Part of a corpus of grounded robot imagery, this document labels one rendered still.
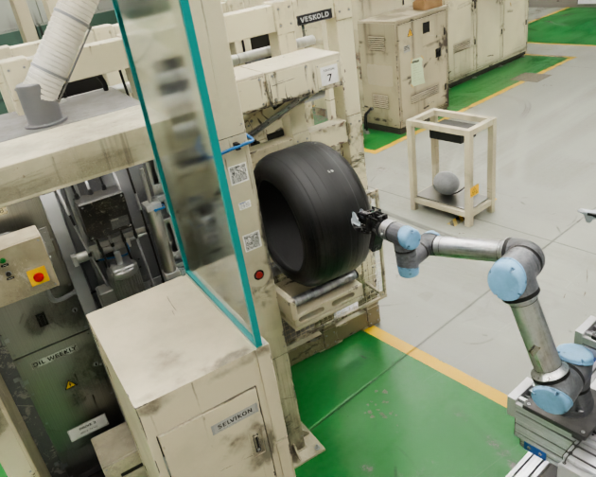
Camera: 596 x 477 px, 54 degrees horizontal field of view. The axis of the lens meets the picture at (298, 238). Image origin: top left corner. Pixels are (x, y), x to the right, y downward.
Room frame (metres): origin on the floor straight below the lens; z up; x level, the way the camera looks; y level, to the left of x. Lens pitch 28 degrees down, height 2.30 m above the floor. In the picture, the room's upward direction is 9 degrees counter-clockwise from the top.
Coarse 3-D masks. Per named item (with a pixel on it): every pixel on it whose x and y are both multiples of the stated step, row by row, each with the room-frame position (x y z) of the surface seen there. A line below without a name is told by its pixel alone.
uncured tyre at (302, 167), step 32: (288, 160) 2.19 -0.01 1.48; (320, 160) 2.19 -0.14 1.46; (288, 192) 2.09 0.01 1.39; (320, 192) 2.06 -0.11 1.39; (352, 192) 2.09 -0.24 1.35; (288, 224) 2.50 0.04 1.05; (320, 224) 1.99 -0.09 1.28; (288, 256) 2.38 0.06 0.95; (320, 256) 1.98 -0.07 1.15; (352, 256) 2.04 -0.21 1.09
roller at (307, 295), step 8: (352, 272) 2.20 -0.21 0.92; (336, 280) 2.15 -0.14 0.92; (344, 280) 2.16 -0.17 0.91; (312, 288) 2.12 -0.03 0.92; (320, 288) 2.11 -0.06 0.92; (328, 288) 2.12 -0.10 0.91; (296, 296) 2.07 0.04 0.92; (304, 296) 2.07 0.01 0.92; (312, 296) 2.08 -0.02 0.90; (296, 304) 2.05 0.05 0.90
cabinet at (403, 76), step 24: (360, 24) 6.79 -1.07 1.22; (384, 24) 6.51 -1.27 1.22; (408, 24) 6.52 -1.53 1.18; (432, 24) 6.77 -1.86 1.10; (360, 48) 6.82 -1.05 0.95; (384, 48) 6.53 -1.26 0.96; (408, 48) 6.51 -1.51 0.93; (432, 48) 6.76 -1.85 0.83; (384, 72) 6.55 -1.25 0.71; (408, 72) 6.50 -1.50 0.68; (432, 72) 6.75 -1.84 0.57; (384, 96) 6.57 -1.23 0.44; (408, 96) 6.49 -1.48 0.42; (432, 96) 6.74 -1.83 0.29; (384, 120) 6.59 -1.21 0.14
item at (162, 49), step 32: (128, 0) 1.69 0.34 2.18; (160, 0) 1.45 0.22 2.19; (128, 32) 1.76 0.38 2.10; (160, 32) 1.50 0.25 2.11; (192, 32) 1.33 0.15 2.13; (160, 64) 1.56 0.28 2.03; (192, 64) 1.35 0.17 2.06; (160, 96) 1.62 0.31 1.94; (192, 96) 1.39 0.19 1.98; (160, 128) 1.70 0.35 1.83; (192, 128) 1.44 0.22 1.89; (160, 160) 1.78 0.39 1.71; (192, 160) 1.49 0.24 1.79; (192, 192) 1.56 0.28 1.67; (224, 192) 1.32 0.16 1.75; (192, 224) 1.63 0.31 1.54; (224, 224) 1.37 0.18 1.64; (192, 256) 1.71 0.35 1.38; (224, 256) 1.42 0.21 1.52; (224, 288) 1.48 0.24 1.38; (256, 320) 1.33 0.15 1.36
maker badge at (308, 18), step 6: (312, 12) 2.92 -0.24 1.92; (318, 12) 2.94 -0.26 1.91; (324, 12) 2.95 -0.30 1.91; (330, 12) 2.97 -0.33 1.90; (300, 18) 2.89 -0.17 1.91; (306, 18) 2.90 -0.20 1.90; (312, 18) 2.92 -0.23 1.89; (318, 18) 2.93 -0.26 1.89; (324, 18) 2.95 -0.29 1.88; (300, 24) 2.89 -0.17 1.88; (306, 24) 2.90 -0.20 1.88
